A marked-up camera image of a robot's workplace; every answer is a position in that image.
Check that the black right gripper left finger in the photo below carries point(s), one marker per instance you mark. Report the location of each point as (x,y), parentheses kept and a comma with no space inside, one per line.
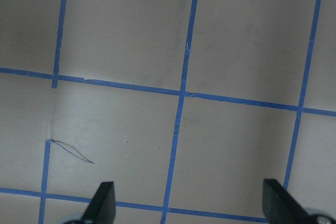
(102,208)

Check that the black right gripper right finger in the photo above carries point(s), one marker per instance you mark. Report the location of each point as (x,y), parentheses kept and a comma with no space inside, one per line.
(279,207)

